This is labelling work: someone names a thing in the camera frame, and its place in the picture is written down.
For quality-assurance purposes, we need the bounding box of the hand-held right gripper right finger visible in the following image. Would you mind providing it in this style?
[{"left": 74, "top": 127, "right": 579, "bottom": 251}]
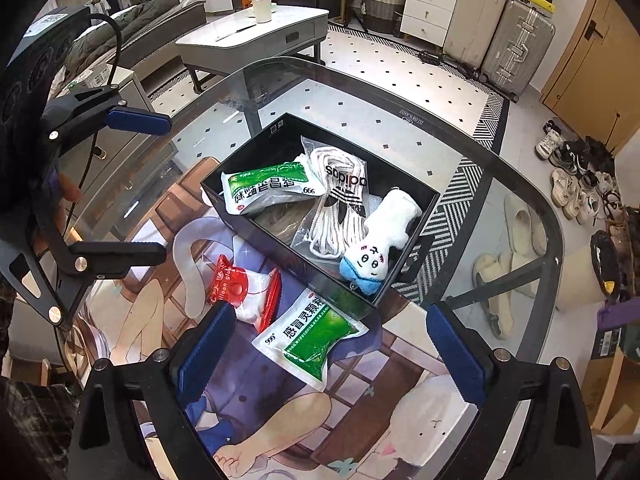
[{"left": 426, "top": 302, "right": 598, "bottom": 480}]

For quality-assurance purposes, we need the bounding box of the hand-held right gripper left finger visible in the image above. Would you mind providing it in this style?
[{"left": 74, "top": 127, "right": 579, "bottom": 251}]
[{"left": 67, "top": 301, "right": 237, "bottom": 480}]

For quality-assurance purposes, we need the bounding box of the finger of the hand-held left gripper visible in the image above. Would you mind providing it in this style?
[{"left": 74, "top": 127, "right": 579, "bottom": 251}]
[
  {"left": 40, "top": 85, "right": 172, "bottom": 161},
  {"left": 0, "top": 157, "right": 167, "bottom": 332}
]

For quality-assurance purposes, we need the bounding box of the red white packet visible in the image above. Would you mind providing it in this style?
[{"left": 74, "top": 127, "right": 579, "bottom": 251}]
[{"left": 210, "top": 254, "right": 283, "bottom": 333}]

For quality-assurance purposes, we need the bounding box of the green medicine packet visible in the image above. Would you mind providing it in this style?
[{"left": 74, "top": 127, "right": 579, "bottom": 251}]
[
  {"left": 221, "top": 160, "right": 328, "bottom": 216},
  {"left": 251, "top": 292, "right": 370, "bottom": 392}
]

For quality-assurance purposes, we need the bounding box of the black box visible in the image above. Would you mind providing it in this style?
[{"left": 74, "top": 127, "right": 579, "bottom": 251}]
[{"left": 200, "top": 112, "right": 442, "bottom": 320}]

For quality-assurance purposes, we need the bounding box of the white plush toy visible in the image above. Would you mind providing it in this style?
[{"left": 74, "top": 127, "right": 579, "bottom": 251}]
[{"left": 339, "top": 189, "right": 421, "bottom": 295}]

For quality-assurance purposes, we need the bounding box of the clear bag of white laces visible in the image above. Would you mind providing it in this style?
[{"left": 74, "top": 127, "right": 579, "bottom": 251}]
[{"left": 295, "top": 135, "right": 373, "bottom": 258}]

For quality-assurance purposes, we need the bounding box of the person's left forearm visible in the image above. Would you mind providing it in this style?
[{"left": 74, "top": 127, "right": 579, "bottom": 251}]
[{"left": 0, "top": 375, "right": 76, "bottom": 480}]

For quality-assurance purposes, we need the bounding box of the person's left hand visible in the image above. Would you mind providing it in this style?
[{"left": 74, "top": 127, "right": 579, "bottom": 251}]
[{"left": 57, "top": 170, "right": 84, "bottom": 204}]

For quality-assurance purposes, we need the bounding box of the grey bedside cabinet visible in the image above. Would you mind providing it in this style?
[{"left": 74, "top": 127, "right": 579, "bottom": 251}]
[{"left": 60, "top": 67, "right": 178, "bottom": 221}]

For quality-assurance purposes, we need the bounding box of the cream slipper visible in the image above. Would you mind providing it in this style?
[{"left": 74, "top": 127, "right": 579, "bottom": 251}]
[
  {"left": 472, "top": 254, "right": 503, "bottom": 291},
  {"left": 502, "top": 192, "right": 549, "bottom": 257},
  {"left": 486, "top": 294, "right": 517, "bottom": 339},
  {"left": 500, "top": 255, "right": 540, "bottom": 301}
]

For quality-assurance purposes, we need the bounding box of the grey mattress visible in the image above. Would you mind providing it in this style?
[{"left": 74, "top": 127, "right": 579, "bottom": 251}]
[{"left": 65, "top": 0, "right": 208, "bottom": 86}]

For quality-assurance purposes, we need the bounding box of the printed cartoon mat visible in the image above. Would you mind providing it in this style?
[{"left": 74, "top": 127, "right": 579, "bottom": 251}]
[{"left": 65, "top": 155, "right": 481, "bottom": 480}]

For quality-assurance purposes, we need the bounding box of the slim grey rod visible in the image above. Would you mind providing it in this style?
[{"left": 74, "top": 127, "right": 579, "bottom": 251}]
[{"left": 215, "top": 22, "right": 258, "bottom": 41}]

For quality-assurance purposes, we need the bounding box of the beige round stool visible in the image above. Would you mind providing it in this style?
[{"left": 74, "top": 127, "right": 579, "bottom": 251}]
[{"left": 555, "top": 255, "right": 603, "bottom": 311}]

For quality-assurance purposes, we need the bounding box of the white coffee table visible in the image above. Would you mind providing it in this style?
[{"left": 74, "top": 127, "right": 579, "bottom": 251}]
[{"left": 175, "top": 4, "right": 331, "bottom": 93}]

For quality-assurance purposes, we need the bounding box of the cardboard box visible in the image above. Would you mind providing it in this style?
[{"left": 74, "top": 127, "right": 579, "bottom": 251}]
[{"left": 582, "top": 345, "right": 640, "bottom": 433}]

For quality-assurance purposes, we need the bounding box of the purple packet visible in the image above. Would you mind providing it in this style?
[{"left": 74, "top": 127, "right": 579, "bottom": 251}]
[{"left": 597, "top": 295, "right": 640, "bottom": 333}]

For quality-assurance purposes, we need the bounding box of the black round bag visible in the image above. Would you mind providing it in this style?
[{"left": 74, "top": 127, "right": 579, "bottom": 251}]
[{"left": 590, "top": 230, "right": 628, "bottom": 306}]

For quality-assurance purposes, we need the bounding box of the pile of shoes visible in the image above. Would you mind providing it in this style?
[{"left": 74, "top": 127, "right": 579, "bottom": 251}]
[{"left": 535, "top": 119, "right": 640, "bottom": 241}]

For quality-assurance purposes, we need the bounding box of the black white patterned rug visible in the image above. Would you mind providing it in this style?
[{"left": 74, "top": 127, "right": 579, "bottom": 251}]
[{"left": 150, "top": 25, "right": 511, "bottom": 306}]

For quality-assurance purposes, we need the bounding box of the woven laundry basket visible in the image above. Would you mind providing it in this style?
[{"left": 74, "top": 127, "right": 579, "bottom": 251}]
[{"left": 360, "top": 0, "right": 403, "bottom": 36}]

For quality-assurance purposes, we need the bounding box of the wooden door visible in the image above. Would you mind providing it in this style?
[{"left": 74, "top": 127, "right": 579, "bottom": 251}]
[{"left": 542, "top": 0, "right": 640, "bottom": 151}]

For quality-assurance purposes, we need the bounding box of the silver suitcase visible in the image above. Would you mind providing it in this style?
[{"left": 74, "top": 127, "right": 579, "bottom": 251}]
[{"left": 481, "top": 0, "right": 557, "bottom": 103}]

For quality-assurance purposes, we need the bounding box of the white dresser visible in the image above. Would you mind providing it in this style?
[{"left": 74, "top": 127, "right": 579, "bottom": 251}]
[{"left": 332, "top": 0, "right": 463, "bottom": 46}]

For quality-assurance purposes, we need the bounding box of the beige suitcase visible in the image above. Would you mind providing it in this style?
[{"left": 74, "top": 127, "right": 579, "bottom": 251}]
[{"left": 444, "top": 0, "right": 511, "bottom": 66}]

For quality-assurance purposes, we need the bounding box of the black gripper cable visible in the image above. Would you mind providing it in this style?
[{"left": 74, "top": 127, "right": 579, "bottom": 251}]
[{"left": 75, "top": 12, "right": 124, "bottom": 201}]

